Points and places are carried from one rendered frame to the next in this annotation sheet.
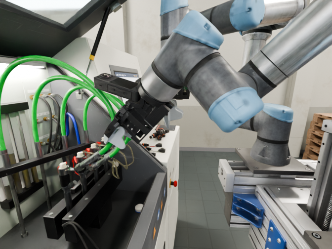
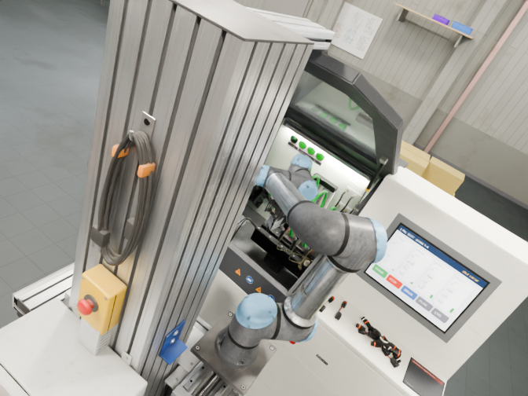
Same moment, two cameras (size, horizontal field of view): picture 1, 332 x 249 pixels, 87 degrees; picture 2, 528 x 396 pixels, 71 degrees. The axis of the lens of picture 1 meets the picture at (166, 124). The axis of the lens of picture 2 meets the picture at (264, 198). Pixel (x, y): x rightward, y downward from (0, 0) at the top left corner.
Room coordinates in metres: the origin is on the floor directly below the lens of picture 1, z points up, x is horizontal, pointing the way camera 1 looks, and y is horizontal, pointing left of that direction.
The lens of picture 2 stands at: (0.78, -1.29, 2.13)
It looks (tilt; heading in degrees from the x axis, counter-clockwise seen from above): 31 degrees down; 104
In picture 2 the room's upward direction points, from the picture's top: 25 degrees clockwise
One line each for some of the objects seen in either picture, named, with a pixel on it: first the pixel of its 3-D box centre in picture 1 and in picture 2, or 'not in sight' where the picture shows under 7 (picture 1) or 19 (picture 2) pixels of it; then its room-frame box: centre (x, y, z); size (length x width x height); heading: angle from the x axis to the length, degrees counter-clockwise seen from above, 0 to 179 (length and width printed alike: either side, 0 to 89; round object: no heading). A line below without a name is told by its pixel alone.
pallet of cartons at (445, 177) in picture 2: not in sight; (421, 173); (1.41, 5.02, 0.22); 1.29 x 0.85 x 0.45; 175
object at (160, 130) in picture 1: (159, 132); (379, 339); (1.17, 0.04, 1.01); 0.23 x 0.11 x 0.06; 171
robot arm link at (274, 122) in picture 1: (272, 120); (254, 318); (0.70, -0.45, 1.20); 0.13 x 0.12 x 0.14; 38
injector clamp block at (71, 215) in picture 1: (93, 201); (279, 254); (0.59, 0.29, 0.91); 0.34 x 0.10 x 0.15; 171
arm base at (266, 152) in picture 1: (270, 146); (240, 339); (0.70, -0.45, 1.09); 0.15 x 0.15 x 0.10
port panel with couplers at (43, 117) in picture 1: (46, 118); (343, 210); (0.75, 0.53, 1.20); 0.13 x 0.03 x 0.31; 171
